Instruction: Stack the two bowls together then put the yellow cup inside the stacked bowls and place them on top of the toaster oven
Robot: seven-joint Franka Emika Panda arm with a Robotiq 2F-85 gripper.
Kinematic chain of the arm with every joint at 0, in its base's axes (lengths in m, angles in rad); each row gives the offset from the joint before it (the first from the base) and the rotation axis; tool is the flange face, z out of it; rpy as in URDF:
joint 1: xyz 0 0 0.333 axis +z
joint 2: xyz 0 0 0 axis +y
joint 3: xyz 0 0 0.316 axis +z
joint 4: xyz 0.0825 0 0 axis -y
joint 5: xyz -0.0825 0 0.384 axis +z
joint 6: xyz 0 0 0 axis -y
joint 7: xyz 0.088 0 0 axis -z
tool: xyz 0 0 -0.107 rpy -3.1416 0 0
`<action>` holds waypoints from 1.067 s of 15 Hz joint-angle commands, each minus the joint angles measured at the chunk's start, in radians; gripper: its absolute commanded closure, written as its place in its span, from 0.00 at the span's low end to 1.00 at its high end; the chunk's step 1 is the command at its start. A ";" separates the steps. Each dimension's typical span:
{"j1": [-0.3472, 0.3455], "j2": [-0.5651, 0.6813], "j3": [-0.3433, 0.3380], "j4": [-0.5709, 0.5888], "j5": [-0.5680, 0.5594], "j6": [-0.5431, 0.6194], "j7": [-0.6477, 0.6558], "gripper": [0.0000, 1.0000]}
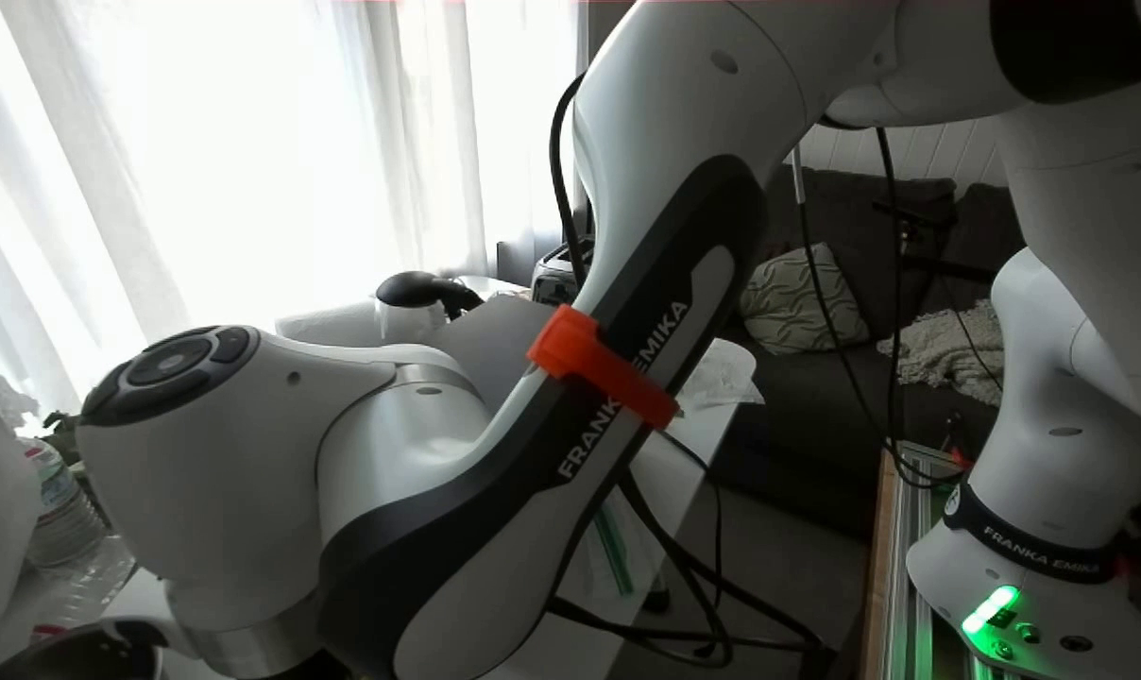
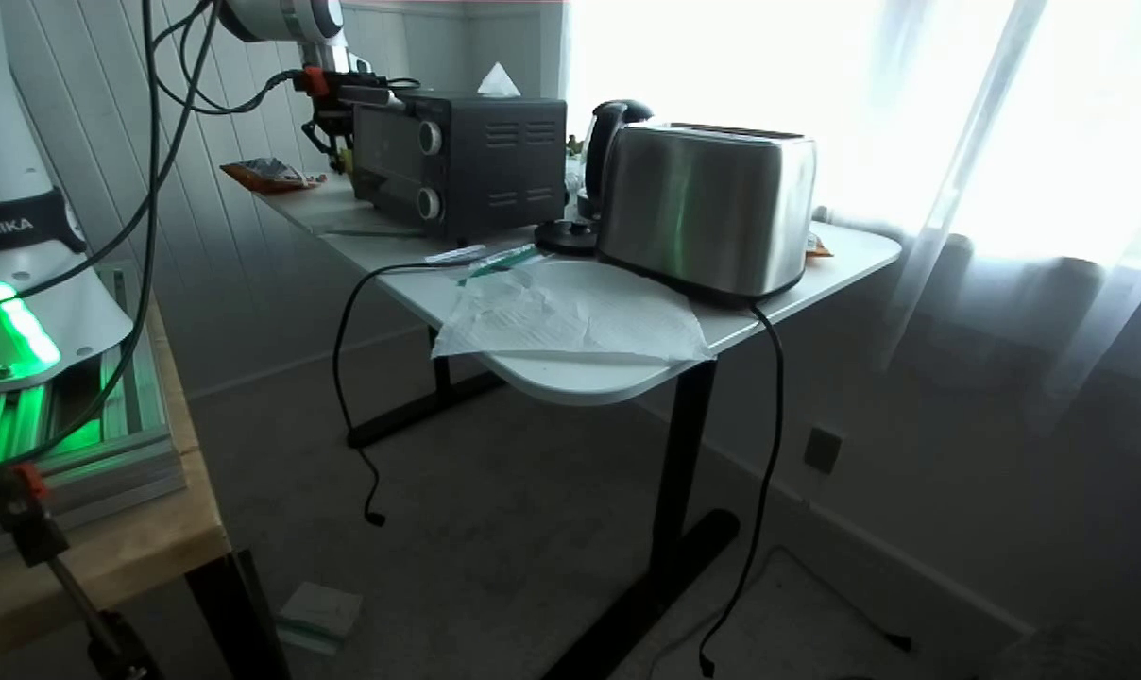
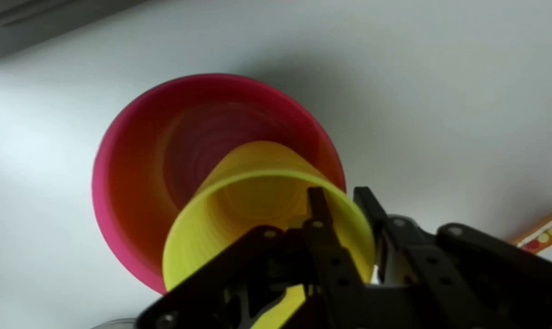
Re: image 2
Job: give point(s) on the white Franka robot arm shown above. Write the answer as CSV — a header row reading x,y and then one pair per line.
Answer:
x,y
3,124

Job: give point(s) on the wooden workbench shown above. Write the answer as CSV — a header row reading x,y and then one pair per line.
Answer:
x,y
129,541

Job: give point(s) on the pale flat floor object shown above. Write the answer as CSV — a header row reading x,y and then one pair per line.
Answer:
x,y
318,613

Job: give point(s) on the white cloth towel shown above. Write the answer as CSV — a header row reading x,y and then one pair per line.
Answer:
x,y
555,313

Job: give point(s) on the white pen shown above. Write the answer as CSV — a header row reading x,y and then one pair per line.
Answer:
x,y
453,253

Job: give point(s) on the wall power outlet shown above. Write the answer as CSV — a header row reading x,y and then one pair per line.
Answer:
x,y
823,450

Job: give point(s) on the grey robot mounting base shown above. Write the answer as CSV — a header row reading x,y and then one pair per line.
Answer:
x,y
54,313

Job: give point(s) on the orange snack bag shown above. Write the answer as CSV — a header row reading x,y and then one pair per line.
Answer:
x,y
273,176

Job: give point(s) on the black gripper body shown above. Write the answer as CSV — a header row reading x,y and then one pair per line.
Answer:
x,y
355,88

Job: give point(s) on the silver toaster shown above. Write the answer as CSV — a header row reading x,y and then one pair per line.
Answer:
x,y
702,210

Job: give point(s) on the teal pen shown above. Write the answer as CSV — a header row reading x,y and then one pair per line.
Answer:
x,y
498,263

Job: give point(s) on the black kettle base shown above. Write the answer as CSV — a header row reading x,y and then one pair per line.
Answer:
x,y
569,234

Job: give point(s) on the black electric kettle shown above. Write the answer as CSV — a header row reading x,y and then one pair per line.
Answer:
x,y
603,144

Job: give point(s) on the white sheer curtain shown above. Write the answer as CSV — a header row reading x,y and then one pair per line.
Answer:
x,y
971,188

